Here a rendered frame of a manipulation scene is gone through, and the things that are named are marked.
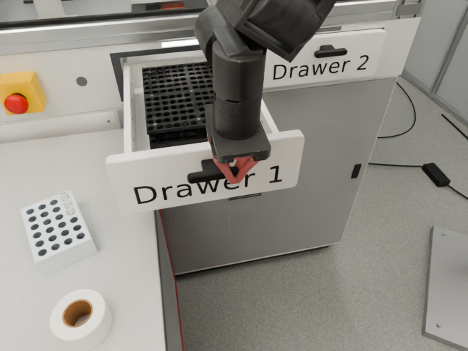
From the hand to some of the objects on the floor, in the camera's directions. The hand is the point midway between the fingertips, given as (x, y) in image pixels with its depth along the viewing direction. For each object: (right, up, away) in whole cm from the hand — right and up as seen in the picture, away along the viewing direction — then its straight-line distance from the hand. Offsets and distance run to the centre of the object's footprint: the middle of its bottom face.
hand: (233, 175), depth 52 cm
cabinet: (-16, -7, +122) cm, 123 cm away
